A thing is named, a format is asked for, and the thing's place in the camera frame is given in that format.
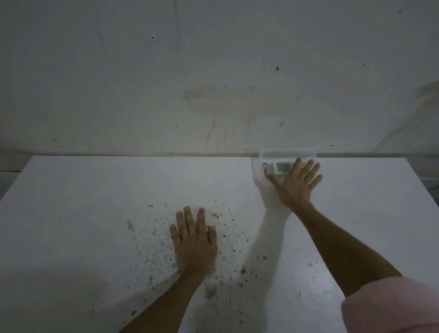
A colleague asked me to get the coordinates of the person's right hand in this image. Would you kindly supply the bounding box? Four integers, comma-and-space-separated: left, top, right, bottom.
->
266, 157, 324, 211

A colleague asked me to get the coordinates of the person's left hand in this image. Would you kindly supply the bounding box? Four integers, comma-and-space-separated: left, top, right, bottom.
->
170, 206, 219, 276

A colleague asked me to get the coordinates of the clear plastic container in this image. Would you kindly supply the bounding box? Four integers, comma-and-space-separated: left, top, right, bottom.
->
259, 148, 318, 188

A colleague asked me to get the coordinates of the person's left forearm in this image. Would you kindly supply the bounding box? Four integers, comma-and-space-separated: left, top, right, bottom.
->
118, 268, 208, 333

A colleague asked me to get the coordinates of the person's right forearm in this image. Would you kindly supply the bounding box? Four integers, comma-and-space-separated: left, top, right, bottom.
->
291, 203, 404, 298

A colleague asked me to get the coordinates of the pink sleeve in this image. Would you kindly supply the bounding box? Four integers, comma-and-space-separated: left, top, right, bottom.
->
341, 277, 439, 333

